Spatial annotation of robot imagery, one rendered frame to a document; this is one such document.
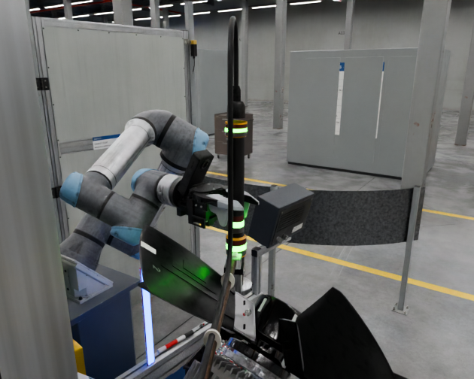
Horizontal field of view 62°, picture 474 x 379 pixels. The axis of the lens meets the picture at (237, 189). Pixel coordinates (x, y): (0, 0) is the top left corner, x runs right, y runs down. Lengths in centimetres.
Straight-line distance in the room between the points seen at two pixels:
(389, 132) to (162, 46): 471
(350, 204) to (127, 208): 202
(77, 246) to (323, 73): 619
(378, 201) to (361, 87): 430
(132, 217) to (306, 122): 652
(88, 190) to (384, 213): 225
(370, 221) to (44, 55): 226
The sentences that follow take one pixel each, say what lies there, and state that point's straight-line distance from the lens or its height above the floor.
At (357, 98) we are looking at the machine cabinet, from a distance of 699.
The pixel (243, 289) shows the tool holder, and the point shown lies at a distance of 87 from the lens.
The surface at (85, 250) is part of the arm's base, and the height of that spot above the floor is 115.
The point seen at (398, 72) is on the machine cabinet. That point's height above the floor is 169.
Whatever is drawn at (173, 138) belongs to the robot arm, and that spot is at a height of 152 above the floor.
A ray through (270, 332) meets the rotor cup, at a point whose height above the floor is 122.
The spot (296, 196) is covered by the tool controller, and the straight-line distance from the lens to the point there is 161.
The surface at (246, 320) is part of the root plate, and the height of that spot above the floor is 124.
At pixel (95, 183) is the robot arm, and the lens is 99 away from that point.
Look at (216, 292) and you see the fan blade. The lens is 78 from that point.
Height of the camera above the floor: 172
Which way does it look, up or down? 17 degrees down
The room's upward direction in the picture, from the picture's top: straight up
